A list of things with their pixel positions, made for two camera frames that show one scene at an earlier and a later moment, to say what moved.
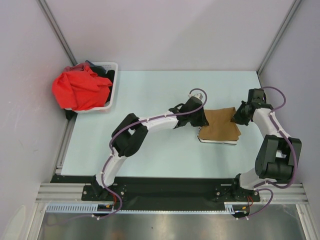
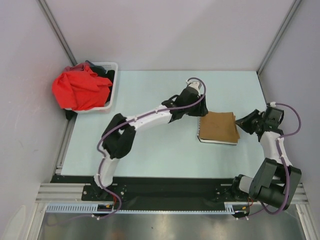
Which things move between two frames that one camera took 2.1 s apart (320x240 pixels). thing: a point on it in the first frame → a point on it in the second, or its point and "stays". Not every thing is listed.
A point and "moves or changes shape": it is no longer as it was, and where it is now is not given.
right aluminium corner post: (282, 29) stays
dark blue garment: (91, 65) stays
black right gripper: (237, 119) → (243, 122)
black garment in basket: (101, 72) stays
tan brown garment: (220, 126) moves or changes shape
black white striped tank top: (229, 142) stays
